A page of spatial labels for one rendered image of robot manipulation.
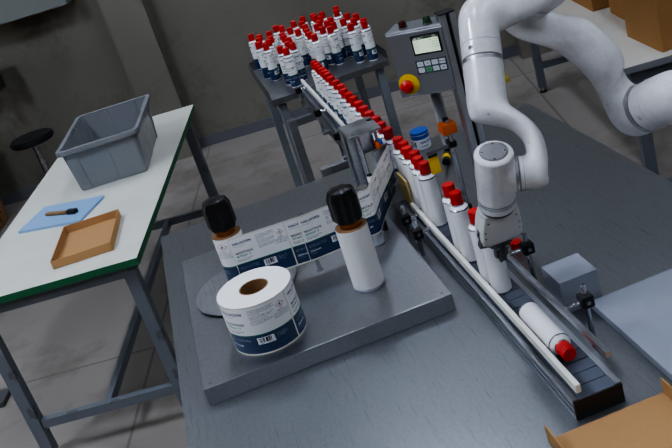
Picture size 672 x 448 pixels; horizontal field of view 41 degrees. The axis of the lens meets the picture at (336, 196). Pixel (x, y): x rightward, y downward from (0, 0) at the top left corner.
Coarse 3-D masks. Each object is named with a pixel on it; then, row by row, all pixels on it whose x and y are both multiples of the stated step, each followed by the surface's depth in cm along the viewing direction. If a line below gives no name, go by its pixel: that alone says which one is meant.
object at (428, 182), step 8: (424, 160) 257; (424, 168) 255; (424, 176) 256; (432, 176) 256; (424, 184) 257; (432, 184) 257; (424, 192) 258; (432, 192) 257; (424, 200) 261; (432, 200) 258; (440, 200) 259; (432, 208) 260; (440, 208) 260; (432, 216) 261; (440, 216) 261; (440, 224) 262
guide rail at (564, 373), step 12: (420, 216) 266; (432, 228) 255; (444, 240) 247; (456, 252) 239; (468, 264) 231; (480, 276) 224; (504, 312) 210; (516, 324) 203; (528, 336) 197; (540, 348) 191; (552, 360) 186; (564, 372) 181; (576, 384) 177
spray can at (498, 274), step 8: (488, 248) 215; (488, 256) 216; (488, 264) 217; (496, 264) 216; (504, 264) 217; (488, 272) 219; (496, 272) 217; (504, 272) 218; (496, 280) 218; (504, 280) 218; (496, 288) 220; (504, 288) 219
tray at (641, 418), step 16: (656, 400) 178; (608, 416) 178; (624, 416) 176; (640, 416) 175; (656, 416) 174; (576, 432) 176; (592, 432) 175; (608, 432) 174; (624, 432) 172; (640, 432) 171; (656, 432) 170
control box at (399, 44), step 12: (396, 24) 248; (408, 24) 244; (420, 24) 240; (432, 24) 237; (396, 36) 240; (408, 36) 239; (396, 48) 242; (408, 48) 241; (444, 48) 237; (396, 60) 244; (408, 60) 242; (396, 72) 245; (408, 72) 244; (432, 72) 242; (444, 72) 240; (420, 84) 244; (432, 84) 243; (444, 84) 242; (408, 96) 248
